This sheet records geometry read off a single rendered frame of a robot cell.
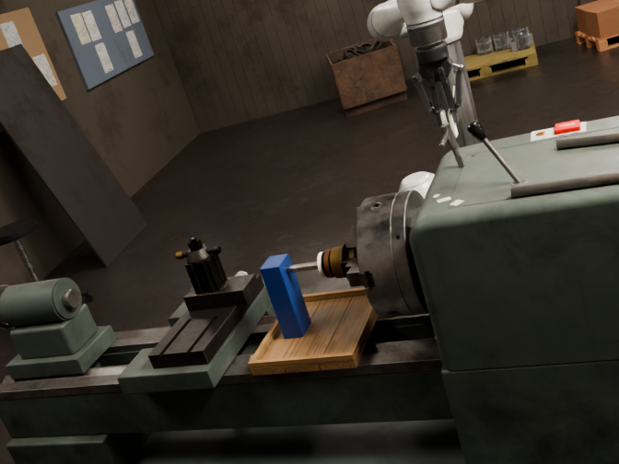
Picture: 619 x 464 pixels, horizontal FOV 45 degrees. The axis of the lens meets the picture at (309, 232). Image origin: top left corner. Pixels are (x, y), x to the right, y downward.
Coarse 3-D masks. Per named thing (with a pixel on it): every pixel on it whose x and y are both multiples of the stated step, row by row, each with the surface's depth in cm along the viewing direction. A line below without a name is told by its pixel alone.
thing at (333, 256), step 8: (336, 248) 196; (344, 248) 195; (328, 256) 196; (336, 256) 194; (344, 256) 194; (352, 256) 193; (328, 264) 195; (336, 264) 193; (328, 272) 195; (336, 272) 194
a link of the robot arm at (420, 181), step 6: (414, 174) 247; (420, 174) 245; (426, 174) 243; (432, 174) 244; (402, 180) 247; (408, 180) 244; (414, 180) 242; (420, 180) 240; (426, 180) 240; (402, 186) 244; (408, 186) 241; (414, 186) 240; (420, 186) 240; (426, 186) 240; (420, 192) 239
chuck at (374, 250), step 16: (368, 208) 184; (384, 208) 181; (368, 224) 180; (384, 224) 178; (368, 240) 178; (384, 240) 176; (368, 256) 178; (384, 256) 176; (384, 272) 177; (368, 288) 180; (384, 288) 178; (400, 288) 177; (384, 304) 182; (400, 304) 180
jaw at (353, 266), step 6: (354, 258) 192; (342, 264) 190; (348, 264) 188; (354, 264) 187; (342, 270) 191; (348, 270) 187; (354, 270) 183; (348, 276) 183; (354, 276) 182; (360, 276) 181; (366, 276) 179; (372, 276) 179; (354, 282) 183; (360, 282) 182; (366, 282) 180; (372, 282) 179; (372, 288) 180
